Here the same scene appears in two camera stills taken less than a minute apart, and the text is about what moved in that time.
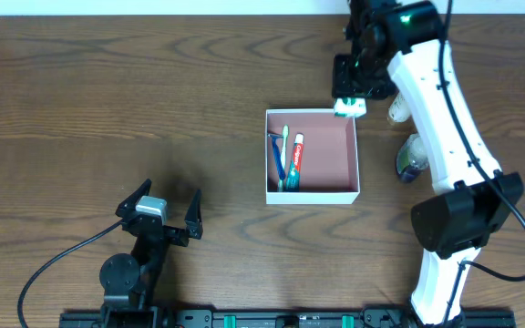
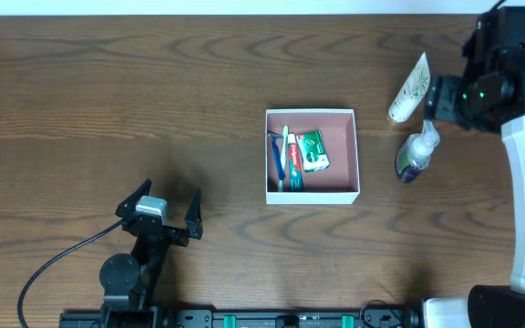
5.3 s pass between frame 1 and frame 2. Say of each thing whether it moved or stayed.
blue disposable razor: stayed
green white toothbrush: stayed
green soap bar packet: moved
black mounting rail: stayed
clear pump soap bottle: stayed
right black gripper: moved
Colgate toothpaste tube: moved
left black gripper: stayed
